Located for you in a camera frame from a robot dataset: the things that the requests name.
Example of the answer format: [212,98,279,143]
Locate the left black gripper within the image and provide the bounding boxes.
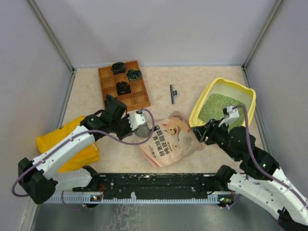
[111,113,139,141]

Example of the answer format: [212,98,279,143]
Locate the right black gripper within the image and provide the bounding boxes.
[191,117,241,161]

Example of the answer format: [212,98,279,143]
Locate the silver metal scoop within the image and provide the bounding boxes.
[135,123,151,139]

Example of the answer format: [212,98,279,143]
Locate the pink cat litter bag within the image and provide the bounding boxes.
[137,111,205,167]

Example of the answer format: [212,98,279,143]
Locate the black bag sealing clip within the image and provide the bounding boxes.
[169,84,178,105]

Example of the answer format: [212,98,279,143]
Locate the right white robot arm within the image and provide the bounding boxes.
[192,119,308,231]

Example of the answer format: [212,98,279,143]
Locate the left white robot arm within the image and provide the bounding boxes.
[14,100,147,205]

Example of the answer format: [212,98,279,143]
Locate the green cat litter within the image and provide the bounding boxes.
[198,93,245,122]

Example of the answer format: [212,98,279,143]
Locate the yellow litter box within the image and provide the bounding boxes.
[189,77,256,127]

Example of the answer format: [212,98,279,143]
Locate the dark rolled item lower left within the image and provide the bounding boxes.
[105,94,117,102]

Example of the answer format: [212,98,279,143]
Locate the wooden compartment tray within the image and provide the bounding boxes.
[98,60,151,111]

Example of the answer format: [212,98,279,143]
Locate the black orange rolled item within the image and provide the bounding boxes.
[116,81,131,95]

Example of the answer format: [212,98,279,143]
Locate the yellow cloth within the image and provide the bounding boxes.
[36,116,100,173]

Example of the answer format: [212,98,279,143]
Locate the black green rolled item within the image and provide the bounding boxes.
[127,69,142,82]

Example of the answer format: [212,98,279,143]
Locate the black rolled item top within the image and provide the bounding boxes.
[111,62,126,75]

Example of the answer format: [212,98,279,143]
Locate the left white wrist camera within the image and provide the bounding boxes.
[128,109,148,131]

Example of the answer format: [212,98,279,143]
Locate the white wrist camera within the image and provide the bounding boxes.
[218,105,240,127]
[128,109,148,131]

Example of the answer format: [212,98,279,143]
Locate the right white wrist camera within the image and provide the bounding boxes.
[218,105,240,127]

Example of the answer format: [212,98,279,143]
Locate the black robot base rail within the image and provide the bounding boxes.
[73,173,230,200]

